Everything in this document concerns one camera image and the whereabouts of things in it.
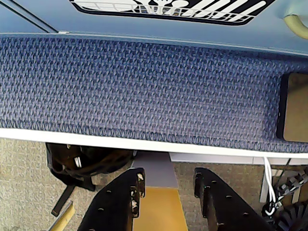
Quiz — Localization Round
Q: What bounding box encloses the light wooden bar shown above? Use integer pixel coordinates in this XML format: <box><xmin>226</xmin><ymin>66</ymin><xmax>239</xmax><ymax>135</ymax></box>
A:
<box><xmin>47</xmin><ymin>200</ymin><xmax>75</xmax><ymax>231</ymax></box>

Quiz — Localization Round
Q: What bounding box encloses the white table frame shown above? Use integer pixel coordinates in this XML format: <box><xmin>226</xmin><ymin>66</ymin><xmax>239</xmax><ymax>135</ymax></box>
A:
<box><xmin>168</xmin><ymin>154</ymin><xmax>308</xmax><ymax>204</ymax></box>

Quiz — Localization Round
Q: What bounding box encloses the yellow flat board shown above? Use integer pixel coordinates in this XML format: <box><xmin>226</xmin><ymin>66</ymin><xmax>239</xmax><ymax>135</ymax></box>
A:
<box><xmin>138</xmin><ymin>187</ymin><xmax>189</xmax><ymax>231</ymax></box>

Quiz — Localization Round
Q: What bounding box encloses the blue woven placemat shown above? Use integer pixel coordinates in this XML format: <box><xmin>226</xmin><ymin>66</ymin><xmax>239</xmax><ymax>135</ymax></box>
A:
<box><xmin>0</xmin><ymin>33</ymin><xmax>308</xmax><ymax>154</ymax></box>

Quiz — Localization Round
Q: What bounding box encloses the gray flat board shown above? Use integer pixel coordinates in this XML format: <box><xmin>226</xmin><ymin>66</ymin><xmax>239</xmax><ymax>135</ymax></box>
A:
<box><xmin>132</xmin><ymin>151</ymin><xmax>178</xmax><ymax>189</ymax></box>

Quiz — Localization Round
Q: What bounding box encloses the blue dishwasher door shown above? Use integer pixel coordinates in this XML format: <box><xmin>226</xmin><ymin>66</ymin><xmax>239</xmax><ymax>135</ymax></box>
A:
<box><xmin>9</xmin><ymin>0</ymin><xmax>284</xmax><ymax>34</ymax></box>

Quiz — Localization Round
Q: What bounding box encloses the blue toy kitchen body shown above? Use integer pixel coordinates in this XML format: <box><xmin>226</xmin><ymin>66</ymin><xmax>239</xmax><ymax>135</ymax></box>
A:
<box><xmin>0</xmin><ymin>0</ymin><xmax>308</xmax><ymax>58</ymax></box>

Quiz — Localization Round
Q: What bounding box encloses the black corrugated hose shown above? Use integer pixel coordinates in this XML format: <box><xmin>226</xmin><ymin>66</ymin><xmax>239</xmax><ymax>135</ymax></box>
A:
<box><xmin>276</xmin><ymin>202</ymin><xmax>308</xmax><ymax>231</ymax></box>

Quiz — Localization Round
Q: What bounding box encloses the gold dishwasher door handle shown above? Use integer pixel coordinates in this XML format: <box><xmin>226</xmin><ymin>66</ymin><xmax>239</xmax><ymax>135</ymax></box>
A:
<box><xmin>282</xmin><ymin>13</ymin><xmax>308</xmax><ymax>40</ymax></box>

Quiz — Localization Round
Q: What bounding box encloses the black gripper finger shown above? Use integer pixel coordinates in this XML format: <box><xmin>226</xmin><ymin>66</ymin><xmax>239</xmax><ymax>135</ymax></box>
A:
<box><xmin>193</xmin><ymin>167</ymin><xmax>277</xmax><ymax>231</ymax></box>
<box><xmin>76</xmin><ymin>167</ymin><xmax>146</xmax><ymax>231</ymax></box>

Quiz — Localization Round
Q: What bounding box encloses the black bag with strap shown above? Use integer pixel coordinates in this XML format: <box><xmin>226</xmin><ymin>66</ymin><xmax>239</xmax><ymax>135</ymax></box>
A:
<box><xmin>45</xmin><ymin>142</ymin><xmax>138</xmax><ymax>217</ymax></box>

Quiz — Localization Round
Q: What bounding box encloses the black smartphone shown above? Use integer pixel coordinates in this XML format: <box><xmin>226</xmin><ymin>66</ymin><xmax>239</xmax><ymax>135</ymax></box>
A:
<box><xmin>276</xmin><ymin>71</ymin><xmax>308</xmax><ymax>142</ymax></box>

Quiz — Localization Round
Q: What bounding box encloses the black striped cable bundle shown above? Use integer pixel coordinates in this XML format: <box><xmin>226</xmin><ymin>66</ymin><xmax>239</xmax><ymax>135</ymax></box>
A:
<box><xmin>274</xmin><ymin>168</ymin><xmax>308</xmax><ymax>200</ymax></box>

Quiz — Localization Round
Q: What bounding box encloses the white cable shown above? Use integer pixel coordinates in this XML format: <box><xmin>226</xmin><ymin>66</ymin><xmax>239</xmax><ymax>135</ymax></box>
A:
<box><xmin>263</xmin><ymin>156</ymin><xmax>276</xmax><ymax>217</ymax></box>

